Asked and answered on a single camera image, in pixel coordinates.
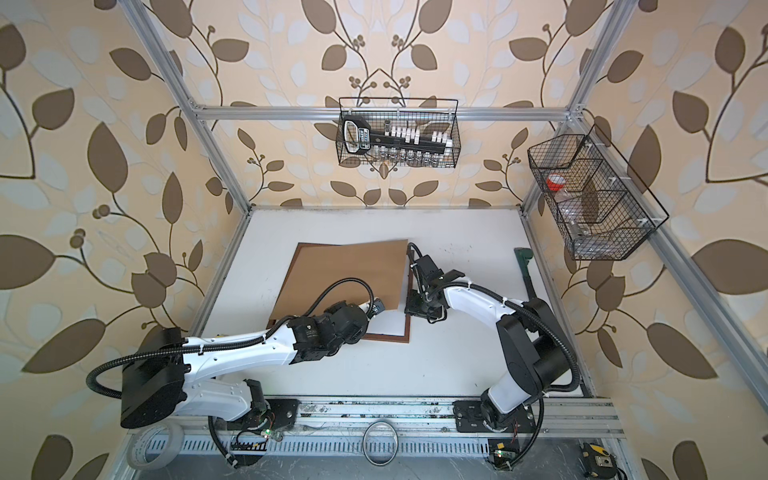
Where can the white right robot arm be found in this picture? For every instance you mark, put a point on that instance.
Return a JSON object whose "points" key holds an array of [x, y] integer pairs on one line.
{"points": [[538, 356]]}

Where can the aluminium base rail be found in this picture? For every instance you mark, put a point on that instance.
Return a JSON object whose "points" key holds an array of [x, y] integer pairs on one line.
{"points": [[403, 426]]}

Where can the clear tape roll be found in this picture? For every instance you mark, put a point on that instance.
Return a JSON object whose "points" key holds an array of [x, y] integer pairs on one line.
{"points": [[140, 442]]}

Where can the brown cardboard backing board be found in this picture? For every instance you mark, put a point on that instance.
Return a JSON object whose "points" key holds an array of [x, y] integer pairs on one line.
{"points": [[314, 267]]}

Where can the mountain landscape photo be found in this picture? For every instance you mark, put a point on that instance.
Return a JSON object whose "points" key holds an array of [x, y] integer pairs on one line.
{"points": [[391, 323]]}

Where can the yellow black tape measure right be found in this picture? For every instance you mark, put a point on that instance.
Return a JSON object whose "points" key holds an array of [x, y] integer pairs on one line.
{"points": [[597, 462]]}

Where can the black wire basket right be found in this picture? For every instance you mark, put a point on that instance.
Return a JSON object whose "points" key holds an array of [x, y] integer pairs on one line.
{"points": [[607, 214]]}

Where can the black wire basket back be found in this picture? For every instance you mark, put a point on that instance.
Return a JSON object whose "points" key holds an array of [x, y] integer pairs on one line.
{"points": [[401, 109]]}

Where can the brown wooden picture frame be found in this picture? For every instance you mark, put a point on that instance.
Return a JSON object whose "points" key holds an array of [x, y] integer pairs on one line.
{"points": [[407, 285]]}

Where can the black wire basket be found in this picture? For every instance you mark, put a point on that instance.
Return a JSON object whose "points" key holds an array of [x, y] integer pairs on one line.
{"points": [[401, 109], [607, 214]]}

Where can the black socket set holder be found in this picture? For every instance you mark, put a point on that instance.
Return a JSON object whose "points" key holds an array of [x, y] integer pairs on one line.
{"points": [[359, 136]]}

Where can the red capped clear container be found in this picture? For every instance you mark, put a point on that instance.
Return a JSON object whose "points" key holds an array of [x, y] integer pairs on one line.
{"points": [[556, 185]]}

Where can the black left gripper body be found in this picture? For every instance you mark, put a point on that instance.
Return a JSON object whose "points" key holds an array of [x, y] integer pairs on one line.
{"points": [[357, 336]]}

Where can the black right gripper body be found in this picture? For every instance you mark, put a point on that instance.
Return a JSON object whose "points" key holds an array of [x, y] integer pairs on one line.
{"points": [[420, 305]]}

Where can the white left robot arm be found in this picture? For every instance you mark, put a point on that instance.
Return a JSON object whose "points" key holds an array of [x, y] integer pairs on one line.
{"points": [[173, 375]]}

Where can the aluminium cage frame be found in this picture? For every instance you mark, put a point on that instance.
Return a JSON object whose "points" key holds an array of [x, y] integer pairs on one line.
{"points": [[742, 349]]}

